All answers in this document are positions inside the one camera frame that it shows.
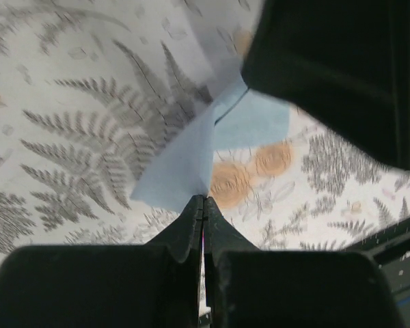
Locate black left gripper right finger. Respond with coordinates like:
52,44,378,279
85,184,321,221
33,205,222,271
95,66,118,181
204,198,405,327

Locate light blue cleaning cloth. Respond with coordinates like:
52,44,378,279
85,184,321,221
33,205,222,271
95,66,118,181
131,76,290,212

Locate floral pattern table mat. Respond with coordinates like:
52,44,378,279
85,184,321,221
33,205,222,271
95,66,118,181
0,1,410,264

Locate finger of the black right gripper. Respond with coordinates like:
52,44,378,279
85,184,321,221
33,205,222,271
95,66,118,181
242,1,410,171

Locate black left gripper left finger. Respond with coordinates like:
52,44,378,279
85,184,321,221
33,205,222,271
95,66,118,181
0,195,204,327

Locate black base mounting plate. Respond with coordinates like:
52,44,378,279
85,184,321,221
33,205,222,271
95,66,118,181
346,217,410,327

